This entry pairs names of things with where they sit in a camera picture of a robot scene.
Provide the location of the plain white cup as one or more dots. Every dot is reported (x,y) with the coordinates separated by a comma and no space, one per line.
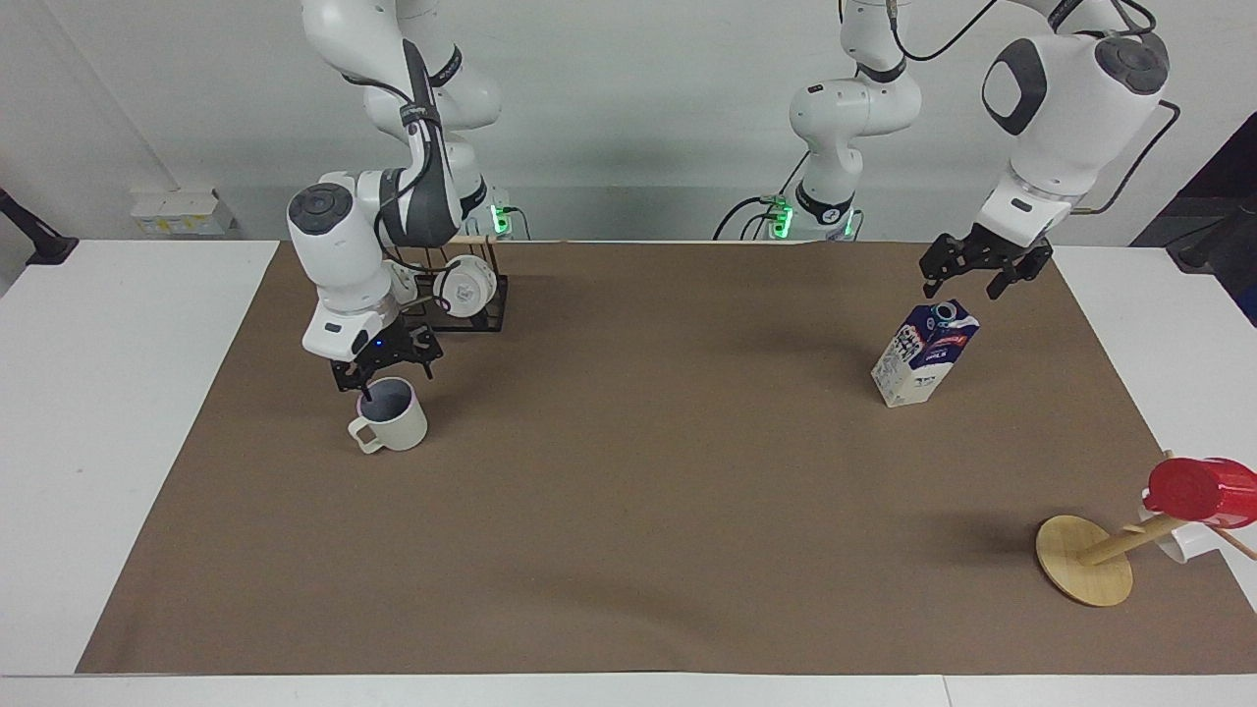
(1188,538)

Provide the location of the black stand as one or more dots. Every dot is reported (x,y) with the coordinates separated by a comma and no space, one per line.
(1228,226)
(39,240)

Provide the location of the wooden mug tree stand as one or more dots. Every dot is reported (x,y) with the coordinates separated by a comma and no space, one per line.
(1084,560)

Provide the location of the white wall socket box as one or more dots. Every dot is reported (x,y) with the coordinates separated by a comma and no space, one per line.
(182,212)

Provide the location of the red cup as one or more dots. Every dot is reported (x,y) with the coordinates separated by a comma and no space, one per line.
(1200,489)

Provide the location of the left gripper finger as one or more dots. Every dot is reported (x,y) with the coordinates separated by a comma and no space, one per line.
(945,259)
(1021,271)

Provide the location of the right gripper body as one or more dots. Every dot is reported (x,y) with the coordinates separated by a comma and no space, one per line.
(386,350)

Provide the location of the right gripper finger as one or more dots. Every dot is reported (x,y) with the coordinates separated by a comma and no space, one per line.
(352,379)
(428,352)

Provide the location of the white mug with pink print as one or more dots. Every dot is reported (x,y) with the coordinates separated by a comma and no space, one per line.
(467,287)

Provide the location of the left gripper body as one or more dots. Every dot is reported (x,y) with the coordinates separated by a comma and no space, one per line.
(1004,249)

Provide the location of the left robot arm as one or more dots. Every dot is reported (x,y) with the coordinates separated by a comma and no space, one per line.
(1065,118)

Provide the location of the blue and white milk carton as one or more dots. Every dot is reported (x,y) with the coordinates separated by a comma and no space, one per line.
(923,359)

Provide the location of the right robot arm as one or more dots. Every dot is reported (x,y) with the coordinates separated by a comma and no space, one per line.
(339,245)

